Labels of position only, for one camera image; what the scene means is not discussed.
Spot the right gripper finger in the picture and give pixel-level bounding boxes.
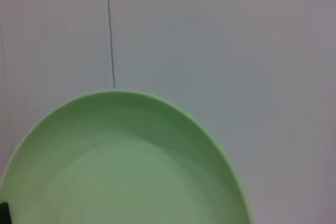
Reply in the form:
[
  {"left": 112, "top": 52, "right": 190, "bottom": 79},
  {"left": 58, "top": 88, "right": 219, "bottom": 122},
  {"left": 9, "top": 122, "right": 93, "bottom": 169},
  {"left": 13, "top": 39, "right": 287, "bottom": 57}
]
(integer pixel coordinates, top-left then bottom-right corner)
[{"left": 0, "top": 201, "right": 11, "bottom": 224}]

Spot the green plate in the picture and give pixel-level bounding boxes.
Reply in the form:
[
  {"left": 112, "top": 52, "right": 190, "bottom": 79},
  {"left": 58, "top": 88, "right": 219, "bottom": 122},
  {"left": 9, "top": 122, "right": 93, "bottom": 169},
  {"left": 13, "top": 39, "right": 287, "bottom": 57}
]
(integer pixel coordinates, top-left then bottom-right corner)
[{"left": 0, "top": 90, "right": 254, "bottom": 224}]

